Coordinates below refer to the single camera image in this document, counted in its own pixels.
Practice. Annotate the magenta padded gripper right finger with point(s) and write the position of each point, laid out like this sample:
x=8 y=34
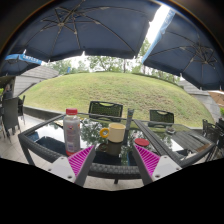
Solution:
x=153 y=167

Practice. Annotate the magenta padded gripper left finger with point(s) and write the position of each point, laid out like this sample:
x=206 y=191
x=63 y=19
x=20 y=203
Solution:
x=75 y=167

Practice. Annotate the red round lid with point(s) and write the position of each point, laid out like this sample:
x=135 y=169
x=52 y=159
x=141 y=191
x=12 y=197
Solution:
x=141 y=142

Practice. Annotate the glass-top wicker table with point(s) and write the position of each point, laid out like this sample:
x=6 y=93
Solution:
x=112 y=160

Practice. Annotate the small ashtray on table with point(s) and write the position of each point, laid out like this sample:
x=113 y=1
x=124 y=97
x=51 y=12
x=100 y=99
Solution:
x=170 y=130

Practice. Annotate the clear bottle with red cap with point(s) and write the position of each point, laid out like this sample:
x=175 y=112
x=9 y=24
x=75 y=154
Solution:
x=71 y=127

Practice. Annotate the dark wicker chair right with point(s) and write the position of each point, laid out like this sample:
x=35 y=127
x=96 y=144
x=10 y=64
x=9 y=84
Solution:
x=160 y=117

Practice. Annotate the dark wicker chair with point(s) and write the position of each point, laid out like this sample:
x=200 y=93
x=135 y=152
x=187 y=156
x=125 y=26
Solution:
x=105 y=110
x=160 y=117

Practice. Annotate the grey parasol pole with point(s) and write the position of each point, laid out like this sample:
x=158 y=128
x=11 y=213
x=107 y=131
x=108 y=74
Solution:
x=128 y=123

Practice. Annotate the dark wicker chair left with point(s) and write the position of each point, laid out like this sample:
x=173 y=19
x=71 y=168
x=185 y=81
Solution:
x=105 y=110

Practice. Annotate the dark chair far right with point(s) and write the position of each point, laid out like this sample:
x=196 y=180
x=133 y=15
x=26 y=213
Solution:
x=216 y=135

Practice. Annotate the dark chair far left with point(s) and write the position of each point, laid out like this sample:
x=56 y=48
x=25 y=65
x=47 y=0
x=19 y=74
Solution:
x=10 y=114

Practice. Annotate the seated person far left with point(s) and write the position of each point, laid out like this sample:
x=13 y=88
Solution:
x=7 y=93

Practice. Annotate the blue parasol far left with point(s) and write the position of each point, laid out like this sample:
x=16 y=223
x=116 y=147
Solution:
x=16 y=64

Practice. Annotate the navy parasol right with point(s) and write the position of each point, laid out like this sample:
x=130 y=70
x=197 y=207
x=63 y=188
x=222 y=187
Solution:
x=182 y=48

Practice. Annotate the large navy parasol centre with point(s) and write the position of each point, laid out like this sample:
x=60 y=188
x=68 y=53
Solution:
x=68 y=28

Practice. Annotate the cream mug with yellow handle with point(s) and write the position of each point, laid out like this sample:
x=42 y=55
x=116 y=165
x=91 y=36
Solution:
x=114 y=133

